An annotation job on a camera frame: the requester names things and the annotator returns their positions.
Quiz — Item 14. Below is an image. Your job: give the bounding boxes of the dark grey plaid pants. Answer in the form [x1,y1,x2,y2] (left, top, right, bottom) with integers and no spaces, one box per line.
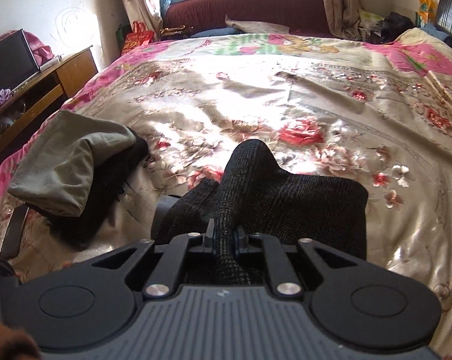
[153,140,368,285]

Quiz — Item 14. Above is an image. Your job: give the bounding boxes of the right gloved hand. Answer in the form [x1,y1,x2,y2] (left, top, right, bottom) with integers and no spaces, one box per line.
[0,322,42,360]

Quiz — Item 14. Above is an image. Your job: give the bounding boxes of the folded black garment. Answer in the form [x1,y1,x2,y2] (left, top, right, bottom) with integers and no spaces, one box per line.
[27,136,149,250]

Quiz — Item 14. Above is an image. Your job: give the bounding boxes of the folded olive green garment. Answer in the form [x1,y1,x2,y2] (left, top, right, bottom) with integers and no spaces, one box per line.
[8,111,136,217]

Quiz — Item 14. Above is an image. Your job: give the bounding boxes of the floral bed quilt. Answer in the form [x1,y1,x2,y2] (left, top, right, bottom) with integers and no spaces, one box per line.
[0,29,452,359]

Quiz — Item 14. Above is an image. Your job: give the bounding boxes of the red shopping bag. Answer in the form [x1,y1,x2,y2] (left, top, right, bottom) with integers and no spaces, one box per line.
[121,21,155,55]

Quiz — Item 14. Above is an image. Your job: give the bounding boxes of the maroon window bench cushion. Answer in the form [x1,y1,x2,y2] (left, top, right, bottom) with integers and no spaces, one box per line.
[163,0,332,38]

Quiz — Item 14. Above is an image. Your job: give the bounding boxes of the black television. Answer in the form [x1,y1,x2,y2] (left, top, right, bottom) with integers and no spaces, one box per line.
[0,29,40,91]

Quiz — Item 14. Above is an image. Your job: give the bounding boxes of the yellow snack bag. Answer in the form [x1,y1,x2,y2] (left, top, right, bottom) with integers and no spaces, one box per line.
[416,0,436,28]

